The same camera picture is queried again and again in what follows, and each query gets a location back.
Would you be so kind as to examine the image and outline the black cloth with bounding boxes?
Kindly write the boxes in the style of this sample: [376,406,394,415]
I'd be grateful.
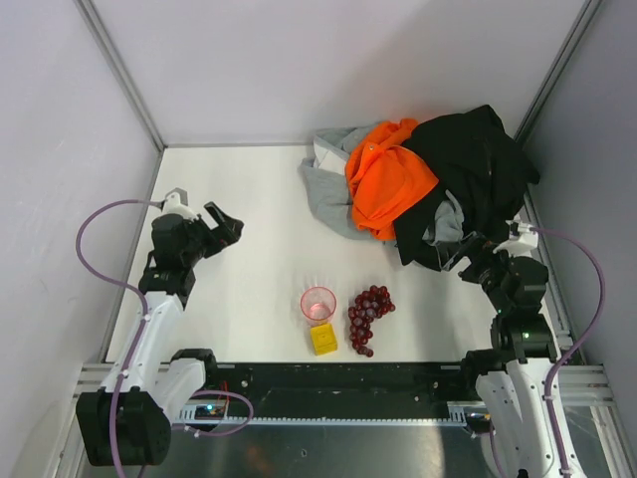
[393,105,540,271]

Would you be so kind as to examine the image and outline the grey cloth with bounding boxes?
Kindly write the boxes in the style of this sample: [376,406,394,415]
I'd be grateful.
[300,123,464,245]

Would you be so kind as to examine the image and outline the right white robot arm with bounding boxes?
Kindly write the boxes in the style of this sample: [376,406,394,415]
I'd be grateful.
[442,233,577,477]

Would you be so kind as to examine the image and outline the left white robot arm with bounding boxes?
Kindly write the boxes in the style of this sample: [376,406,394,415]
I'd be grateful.
[76,192,244,474]

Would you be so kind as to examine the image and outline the orange cloth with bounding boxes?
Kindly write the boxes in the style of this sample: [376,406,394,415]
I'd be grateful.
[344,119,439,241]

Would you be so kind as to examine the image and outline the pink plastic cup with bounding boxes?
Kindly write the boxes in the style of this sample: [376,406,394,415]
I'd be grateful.
[300,286,337,327]

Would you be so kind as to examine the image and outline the red grape bunch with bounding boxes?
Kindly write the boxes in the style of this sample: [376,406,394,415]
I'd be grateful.
[346,285,396,359]

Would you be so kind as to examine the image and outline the yellow toy block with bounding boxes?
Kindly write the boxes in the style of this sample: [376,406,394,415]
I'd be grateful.
[310,323,338,356]

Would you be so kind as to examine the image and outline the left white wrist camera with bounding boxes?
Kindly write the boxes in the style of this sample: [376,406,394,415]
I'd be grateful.
[161,187,199,220]

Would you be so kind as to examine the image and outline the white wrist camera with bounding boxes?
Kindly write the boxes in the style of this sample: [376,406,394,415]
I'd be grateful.
[494,220,539,257]
[161,187,199,220]

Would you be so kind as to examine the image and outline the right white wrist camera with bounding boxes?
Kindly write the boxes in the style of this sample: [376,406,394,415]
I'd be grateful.
[494,220,539,257]

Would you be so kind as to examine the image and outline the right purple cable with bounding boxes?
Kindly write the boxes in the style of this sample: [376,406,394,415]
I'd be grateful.
[530,226,607,478]

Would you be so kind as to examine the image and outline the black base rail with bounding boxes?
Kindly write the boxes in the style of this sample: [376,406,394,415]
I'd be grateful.
[204,360,479,421]

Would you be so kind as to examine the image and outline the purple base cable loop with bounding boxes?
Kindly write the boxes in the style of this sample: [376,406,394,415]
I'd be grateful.
[171,390,255,438]

